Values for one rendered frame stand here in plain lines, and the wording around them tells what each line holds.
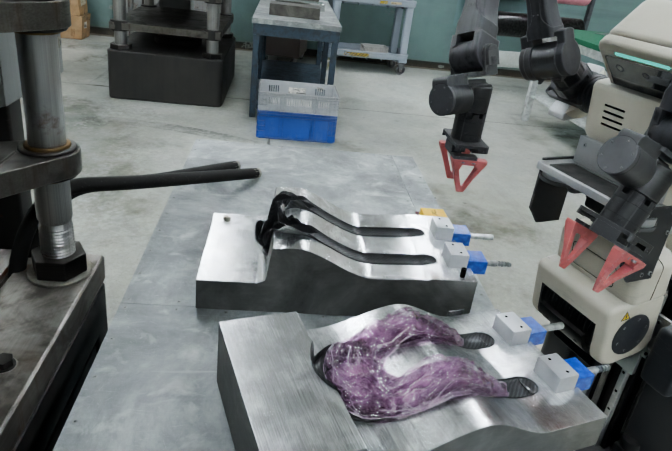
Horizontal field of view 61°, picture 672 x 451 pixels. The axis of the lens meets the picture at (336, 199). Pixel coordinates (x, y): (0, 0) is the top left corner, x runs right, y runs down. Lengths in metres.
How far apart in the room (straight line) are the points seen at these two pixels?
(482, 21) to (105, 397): 0.87
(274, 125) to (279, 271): 3.34
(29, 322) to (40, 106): 0.36
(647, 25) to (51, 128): 1.07
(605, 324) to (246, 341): 0.79
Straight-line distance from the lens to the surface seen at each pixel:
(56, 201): 1.11
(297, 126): 4.30
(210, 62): 4.93
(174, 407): 0.88
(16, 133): 1.37
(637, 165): 0.87
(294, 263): 0.99
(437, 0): 7.68
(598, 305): 1.33
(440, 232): 1.17
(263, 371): 0.76
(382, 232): 1.18
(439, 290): 1.06
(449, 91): 1.02
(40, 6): 0.99
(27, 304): 1.14
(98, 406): 0.89
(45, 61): 1.03
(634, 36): 1.22
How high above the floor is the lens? 1.42
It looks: 24 degrees down
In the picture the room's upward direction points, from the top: 7 degrees clockwise
